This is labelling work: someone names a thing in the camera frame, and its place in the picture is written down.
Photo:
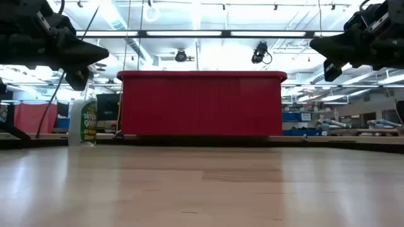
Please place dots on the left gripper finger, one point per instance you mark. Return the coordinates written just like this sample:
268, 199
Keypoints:
79, 79
82, 52

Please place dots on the blue storage bin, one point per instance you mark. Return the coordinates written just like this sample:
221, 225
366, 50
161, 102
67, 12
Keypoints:
300, 132
63, 123

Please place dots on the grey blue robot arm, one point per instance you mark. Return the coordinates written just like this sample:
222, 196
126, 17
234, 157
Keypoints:
382, 123
331, 123

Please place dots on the round black ceiling fixture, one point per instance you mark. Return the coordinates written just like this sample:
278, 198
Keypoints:
180, 56

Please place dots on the red curtain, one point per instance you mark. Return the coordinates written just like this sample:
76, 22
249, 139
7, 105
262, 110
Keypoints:
31, 118

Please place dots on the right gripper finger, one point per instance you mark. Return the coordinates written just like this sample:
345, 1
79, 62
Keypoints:
331, 71
341, 45

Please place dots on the red plastic laundry basket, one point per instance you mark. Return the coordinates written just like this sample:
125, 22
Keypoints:
202, 104

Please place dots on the black overhead camera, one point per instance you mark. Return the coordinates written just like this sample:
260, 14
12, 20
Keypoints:
259, 52

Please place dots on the blue bin white label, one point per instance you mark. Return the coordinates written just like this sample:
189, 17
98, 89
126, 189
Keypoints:
290, 116

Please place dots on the Simple Green spray bottle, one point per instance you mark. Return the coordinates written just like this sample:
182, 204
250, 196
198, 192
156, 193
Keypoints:
88, 123

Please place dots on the black monitor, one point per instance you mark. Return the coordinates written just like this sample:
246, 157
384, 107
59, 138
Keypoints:
107, 107

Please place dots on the overhead linear light bar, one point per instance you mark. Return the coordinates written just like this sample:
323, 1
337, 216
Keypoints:
225, 33

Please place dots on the beige wooden desk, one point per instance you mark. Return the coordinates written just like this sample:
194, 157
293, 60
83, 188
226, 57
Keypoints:
347, 138

